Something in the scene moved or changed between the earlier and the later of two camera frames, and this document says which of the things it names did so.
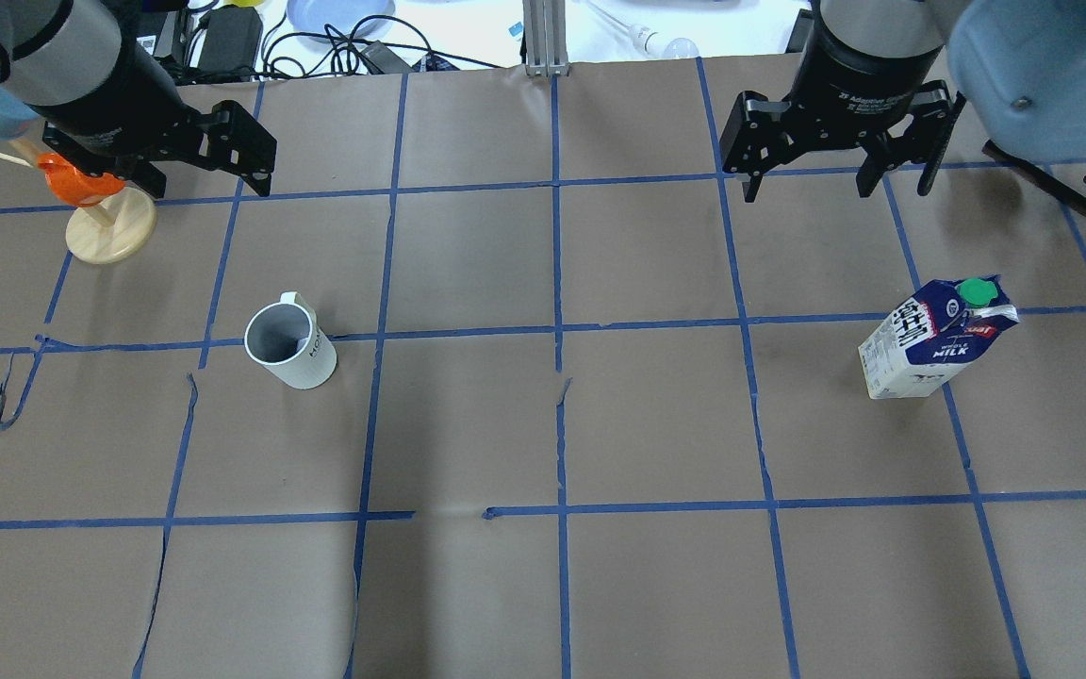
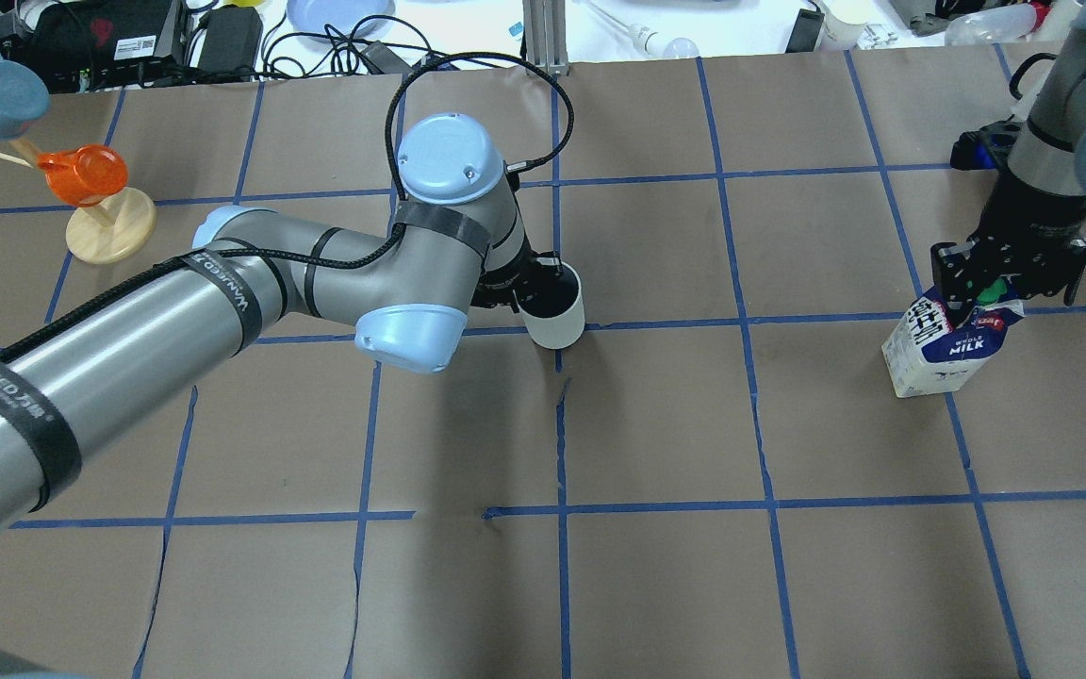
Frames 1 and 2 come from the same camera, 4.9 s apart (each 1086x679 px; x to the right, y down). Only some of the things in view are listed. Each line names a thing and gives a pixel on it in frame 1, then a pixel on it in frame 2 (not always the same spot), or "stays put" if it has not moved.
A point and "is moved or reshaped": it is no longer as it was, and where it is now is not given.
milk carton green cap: [928, 341] is moved or reshaped
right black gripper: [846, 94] → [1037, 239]
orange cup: [75, 187] stays put
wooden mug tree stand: [108, 229] stays put
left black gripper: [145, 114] → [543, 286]
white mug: [287, 339] → [553, 308]
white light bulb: [650, 43] stays put
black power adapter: [231, 40] stays put
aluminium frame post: [545, 38] stays put
